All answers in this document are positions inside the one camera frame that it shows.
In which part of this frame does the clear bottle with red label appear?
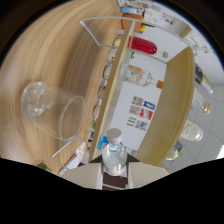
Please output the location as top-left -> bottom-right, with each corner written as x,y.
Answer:
100,127 -> 129,177

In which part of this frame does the grey wall poster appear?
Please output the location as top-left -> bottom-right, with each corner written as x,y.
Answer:
132,96 -> 144,107
128,104 -> 141,116

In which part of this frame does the white striped wall poster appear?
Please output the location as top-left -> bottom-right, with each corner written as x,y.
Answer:
125,116 -> 137,128

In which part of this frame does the multicolour wall poster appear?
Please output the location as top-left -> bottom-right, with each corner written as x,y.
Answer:
134,120 -> 150,132

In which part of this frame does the light blue plastic bottle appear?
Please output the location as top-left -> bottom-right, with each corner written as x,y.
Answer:
121,6 -> 139,15

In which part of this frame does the clear drinking glass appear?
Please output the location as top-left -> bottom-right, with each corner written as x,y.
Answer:
20,81 -> 88,143

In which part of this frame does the red liquid glass bottle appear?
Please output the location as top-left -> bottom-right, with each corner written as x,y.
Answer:
127,35 -> 169,59

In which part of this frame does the glass jar with cork lid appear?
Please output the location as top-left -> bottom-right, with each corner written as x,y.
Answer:
191,88 -> 212,116

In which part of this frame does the white notebook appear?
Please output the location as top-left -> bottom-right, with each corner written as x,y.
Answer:
64,143 -> 89,172

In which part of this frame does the two-tier wooden shelf rack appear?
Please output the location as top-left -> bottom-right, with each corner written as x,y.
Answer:
50,15 -> 196,169

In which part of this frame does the clear bottle with orange label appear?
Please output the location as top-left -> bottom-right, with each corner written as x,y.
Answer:
118,63 -> 165,90

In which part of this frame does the clear jar of limes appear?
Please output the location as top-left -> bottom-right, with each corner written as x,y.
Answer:
35,160 -> 53,173

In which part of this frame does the blue wall poster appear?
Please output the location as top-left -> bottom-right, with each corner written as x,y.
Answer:
142,101 -> 157,111

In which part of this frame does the red wall poster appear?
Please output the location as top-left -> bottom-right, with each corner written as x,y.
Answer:
139,109 -> 154,121

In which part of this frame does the clear bottle with green cap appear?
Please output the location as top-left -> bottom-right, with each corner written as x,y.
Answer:
165,148 -> 184,162

